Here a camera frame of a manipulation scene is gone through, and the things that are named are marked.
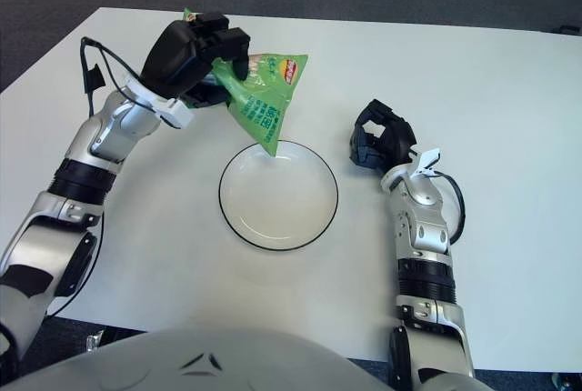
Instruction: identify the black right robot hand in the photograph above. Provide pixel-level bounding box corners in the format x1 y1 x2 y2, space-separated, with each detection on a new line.
348 98 419 170

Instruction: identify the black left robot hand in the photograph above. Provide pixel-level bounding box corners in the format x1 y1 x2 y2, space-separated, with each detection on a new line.
138 12 253 111

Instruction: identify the green snack bag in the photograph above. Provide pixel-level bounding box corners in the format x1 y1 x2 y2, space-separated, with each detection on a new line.
182 7 311 158

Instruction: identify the white plate with black rim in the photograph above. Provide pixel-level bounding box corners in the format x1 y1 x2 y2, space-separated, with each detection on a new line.
218 140 340 254

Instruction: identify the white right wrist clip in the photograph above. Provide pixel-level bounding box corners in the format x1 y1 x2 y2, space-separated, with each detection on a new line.
411 147 443 179

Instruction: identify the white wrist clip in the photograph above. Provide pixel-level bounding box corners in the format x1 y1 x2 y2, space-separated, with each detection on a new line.
120 75 195 130
411 147 443 179

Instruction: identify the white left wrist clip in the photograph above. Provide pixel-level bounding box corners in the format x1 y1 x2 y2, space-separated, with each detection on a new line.
120 75 195 130

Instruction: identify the silver robot torso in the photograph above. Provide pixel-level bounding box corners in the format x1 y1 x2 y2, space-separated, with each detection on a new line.
0 326 582 391

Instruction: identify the grey caster wheel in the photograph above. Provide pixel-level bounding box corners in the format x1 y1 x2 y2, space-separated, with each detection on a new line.
549 371 575 390

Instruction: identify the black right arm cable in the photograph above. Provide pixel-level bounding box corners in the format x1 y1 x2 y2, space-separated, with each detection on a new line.
431 172 467 245

